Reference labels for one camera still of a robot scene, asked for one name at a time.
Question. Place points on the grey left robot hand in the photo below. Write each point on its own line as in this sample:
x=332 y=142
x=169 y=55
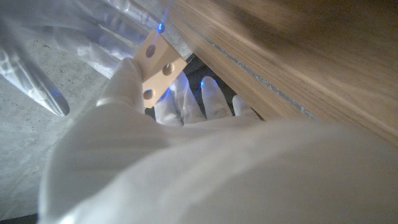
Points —
x=202 y=177

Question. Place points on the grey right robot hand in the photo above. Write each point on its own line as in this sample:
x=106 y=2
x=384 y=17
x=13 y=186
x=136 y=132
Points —
x=77 y=28

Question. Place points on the wooden block with holes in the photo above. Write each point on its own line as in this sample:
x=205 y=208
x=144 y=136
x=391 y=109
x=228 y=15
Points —
x=158 y=67

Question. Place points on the wooden table board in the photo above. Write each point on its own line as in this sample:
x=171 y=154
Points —
x=255 y=74

